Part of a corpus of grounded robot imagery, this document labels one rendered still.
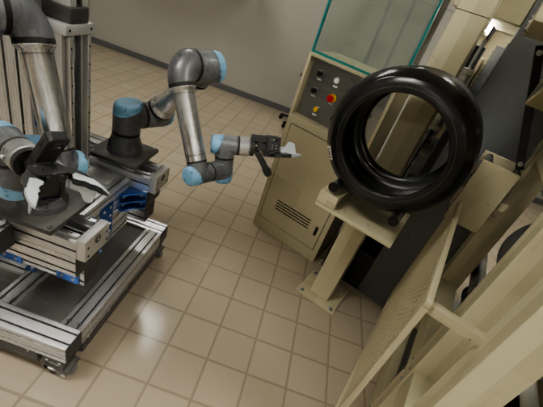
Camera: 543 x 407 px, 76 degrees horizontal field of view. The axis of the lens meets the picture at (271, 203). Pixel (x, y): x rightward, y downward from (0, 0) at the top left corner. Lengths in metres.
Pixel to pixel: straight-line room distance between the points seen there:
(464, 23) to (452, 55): 0.12
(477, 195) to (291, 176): 1.14
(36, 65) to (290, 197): 1.69
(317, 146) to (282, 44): 3.11
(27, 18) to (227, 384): 1.52
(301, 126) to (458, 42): 0.97
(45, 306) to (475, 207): 1.84
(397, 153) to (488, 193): 0.42
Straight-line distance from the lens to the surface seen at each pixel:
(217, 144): 1.34
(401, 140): 1.75
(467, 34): 1.69
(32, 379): 1.80
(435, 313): 1.02
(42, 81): 1.09
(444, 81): 1.35
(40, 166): 0.90
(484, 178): 1.67
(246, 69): 5.28
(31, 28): 1.09
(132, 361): 1.79
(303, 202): 2.33
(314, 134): 2.18
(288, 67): 5.16
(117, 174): 1.72
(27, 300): 1.76
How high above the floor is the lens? 1.54
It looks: 32 degrees down
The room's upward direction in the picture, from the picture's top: 20 degrees clockwise
